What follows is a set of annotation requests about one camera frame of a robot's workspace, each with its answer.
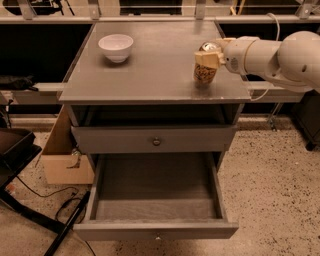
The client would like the white ceramic bowl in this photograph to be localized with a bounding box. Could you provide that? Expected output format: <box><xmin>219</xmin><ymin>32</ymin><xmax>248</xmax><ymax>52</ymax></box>
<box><xmin>98</xmin><ymin>34</ymin><xmax>134</xmax><ymax>63</ymax></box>

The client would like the round metal drawer knob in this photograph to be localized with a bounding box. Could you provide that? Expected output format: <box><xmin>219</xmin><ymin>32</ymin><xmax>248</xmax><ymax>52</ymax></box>
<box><xmin>153</xmin><ymin>137</ymin><xmax>161</xmax><ymax>146</ymax></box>

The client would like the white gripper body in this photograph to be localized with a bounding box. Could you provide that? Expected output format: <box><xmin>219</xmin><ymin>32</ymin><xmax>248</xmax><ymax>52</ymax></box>
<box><xmin>223</xmin><ymin>36</ymin><xmax>258</xmax><ymax>75</ymax></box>

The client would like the metal railing frame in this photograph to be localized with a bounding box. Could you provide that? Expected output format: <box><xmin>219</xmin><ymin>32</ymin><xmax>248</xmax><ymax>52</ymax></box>
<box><xmin>0</xmin><ymin>0</ymin><xmax>320</xmax><ymax>24</ymax></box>

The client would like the orange soda can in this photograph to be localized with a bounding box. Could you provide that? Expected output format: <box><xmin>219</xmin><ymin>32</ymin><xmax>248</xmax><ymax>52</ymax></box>
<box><xmin>193</xmin><ymin>41</ymin><xmax>221</xmax><ymax>85</ymax></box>

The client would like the black chair base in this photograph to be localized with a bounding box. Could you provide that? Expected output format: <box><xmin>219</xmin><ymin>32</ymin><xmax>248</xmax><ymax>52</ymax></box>
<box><xmin>0</xmin><ymin>128</ymin><xmax>90</xmax><ymax>256</ymax></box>

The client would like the white cable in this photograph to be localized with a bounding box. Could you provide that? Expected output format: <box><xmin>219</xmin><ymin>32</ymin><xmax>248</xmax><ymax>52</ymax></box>
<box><xmin>250</xmin><ymin>12</ymin><xmax>281</xmax><ymax>102</ymax></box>

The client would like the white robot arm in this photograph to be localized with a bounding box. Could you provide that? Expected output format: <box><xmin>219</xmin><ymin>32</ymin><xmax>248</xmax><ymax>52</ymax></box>
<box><xmin>193</xmin><ymin>31</ymin><xmax>320</xmax><ymax>92</ymax></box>

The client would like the cardboard box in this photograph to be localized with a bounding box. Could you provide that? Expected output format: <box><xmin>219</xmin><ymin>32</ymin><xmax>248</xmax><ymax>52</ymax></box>
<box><xmin>41</xmin><ymin>107</ymin><xmax>94</xmax><ymax>185</ymax></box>

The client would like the open grey middle drawer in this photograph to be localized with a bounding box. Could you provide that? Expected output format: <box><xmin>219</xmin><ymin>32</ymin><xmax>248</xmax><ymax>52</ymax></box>
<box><xmin>74</xmin><ymin>153</ymin><xmax>238</xmax><ymax>241</ymax></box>

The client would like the grey drawer cabinet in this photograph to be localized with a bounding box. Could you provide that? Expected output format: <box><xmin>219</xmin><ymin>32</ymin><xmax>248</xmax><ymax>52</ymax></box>
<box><xmin>57</xmin><ymin>20</ymin><xmax>252</xmax><ymax>242</ymax></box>

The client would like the black floor cable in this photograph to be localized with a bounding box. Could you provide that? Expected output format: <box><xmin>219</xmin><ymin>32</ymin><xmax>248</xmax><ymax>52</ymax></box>
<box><xmin>15</xmin><ymin>175</ymin><xmax>98</xmax><ymax>256</ymax></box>

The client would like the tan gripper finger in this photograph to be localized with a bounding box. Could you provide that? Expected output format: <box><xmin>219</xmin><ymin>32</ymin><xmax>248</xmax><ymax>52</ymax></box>
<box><xmin>194</xmin><ymin>51</ymin><xmax>225</xmax><ymax>69</ymax></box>
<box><xmin>214</xmin><ymin>37</ymin><xmax>233</xmax><ymax>48</ymax></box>

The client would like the closed grey top drawer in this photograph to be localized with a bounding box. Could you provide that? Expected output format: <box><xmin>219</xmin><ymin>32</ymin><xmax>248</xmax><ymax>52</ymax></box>
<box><xmin>71</xmin><ymin>125</ymin><xmax>236</xmax><ymax>154</ymax></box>

